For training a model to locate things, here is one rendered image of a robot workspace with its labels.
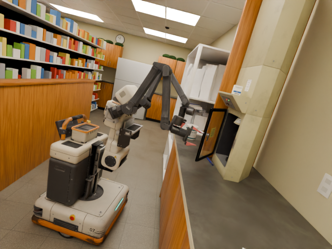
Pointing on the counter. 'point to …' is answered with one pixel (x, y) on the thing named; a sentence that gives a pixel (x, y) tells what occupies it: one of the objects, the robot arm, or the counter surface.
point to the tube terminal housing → (252, 119)
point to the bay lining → (227, 135)
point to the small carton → (237, 90)
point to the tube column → (277, 33)
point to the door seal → (206, 131)
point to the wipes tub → (192, 132)
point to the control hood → (236, 101)
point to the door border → (205, 132)
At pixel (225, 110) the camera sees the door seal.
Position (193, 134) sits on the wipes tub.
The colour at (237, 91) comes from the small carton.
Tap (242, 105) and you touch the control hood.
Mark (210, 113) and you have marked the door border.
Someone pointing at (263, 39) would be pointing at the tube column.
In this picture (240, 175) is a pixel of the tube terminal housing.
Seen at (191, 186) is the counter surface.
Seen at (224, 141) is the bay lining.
